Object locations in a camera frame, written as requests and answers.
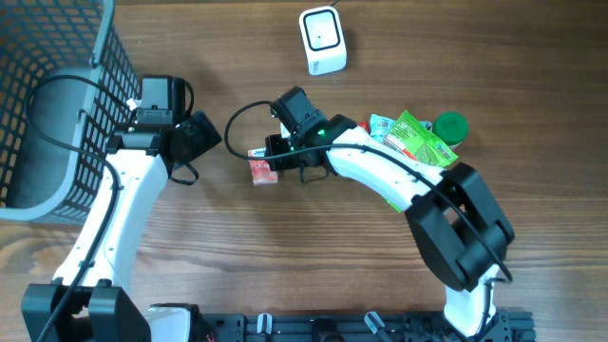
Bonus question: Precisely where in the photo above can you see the red tissue pack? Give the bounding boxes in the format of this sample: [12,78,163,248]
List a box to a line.
[248,147,278,186]

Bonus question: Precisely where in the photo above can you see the light teal tissue packet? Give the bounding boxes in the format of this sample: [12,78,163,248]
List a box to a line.
[370,114,395,143]

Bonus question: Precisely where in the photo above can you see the green clear snack bag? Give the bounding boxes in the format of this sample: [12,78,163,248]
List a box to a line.
[382,109,460,213]

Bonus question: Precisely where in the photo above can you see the green-lid seasoning jar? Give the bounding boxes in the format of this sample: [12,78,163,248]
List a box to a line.
[431,111,469,149]

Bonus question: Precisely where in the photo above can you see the red stick sachet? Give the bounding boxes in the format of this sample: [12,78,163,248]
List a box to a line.
[357,122,371,134]

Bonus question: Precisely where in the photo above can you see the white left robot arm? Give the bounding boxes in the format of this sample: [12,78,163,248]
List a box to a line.
[21,76,221,341]

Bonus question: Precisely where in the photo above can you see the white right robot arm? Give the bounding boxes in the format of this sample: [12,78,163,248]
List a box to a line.
[266,86,515,339]

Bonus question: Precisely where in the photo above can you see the white barcode scanner box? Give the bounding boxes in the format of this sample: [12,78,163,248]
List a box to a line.
[298,6,348,76]

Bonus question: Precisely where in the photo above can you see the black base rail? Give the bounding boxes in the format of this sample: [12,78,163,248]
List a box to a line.
[199,311,537,342]

